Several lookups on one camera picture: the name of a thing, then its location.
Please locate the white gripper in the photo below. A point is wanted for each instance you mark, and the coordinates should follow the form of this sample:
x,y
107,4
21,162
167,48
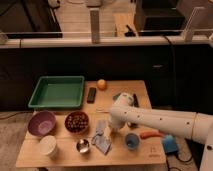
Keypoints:
x,y
116,126

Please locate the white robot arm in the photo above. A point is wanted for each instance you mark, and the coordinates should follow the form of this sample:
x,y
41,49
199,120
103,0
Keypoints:
x,y
190,125

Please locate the small metal bowl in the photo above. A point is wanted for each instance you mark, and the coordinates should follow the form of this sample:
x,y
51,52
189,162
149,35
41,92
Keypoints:
x,y
83,146

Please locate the dark red patterned bowl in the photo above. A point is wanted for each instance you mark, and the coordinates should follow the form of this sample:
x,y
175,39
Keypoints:
x,y
77,122

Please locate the purple bowl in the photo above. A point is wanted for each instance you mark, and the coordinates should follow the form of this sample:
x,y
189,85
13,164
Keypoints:
x,y
42,123

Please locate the black round tape measure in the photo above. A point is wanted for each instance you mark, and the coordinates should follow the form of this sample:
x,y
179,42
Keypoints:
x,y
131,125

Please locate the grey blue cloth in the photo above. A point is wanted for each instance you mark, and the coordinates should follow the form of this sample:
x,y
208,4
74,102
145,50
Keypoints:
x,y
99,140

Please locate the blue cup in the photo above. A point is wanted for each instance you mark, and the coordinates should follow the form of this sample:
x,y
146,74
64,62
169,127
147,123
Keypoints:
x,y
132,141

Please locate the metal fork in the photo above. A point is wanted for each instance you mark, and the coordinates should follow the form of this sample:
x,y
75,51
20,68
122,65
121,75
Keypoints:
x,y
102,111

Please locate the teal sponge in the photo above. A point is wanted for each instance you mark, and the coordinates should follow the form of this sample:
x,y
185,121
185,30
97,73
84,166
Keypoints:
x,y
116,97

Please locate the black rectangular block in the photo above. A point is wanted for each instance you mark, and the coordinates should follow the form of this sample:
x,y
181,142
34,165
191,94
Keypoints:
x,y
91,95

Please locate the orange fruit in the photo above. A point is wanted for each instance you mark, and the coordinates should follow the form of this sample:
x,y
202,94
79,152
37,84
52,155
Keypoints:
x,y
101,84

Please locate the wooden table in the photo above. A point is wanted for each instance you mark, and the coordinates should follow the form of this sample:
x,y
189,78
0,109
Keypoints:
x,y
150,151

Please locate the white cup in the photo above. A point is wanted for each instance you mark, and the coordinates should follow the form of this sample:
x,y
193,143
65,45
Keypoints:
x,y
48,146

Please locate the green plastic tray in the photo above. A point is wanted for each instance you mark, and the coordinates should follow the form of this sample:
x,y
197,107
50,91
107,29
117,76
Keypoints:
x,y
58,92

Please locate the white vertical post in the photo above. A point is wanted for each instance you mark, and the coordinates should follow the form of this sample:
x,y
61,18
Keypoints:
x,y
95,27

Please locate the white horizontal rail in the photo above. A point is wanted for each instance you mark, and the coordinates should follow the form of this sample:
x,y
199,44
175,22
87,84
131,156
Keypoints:
x,y
104,41

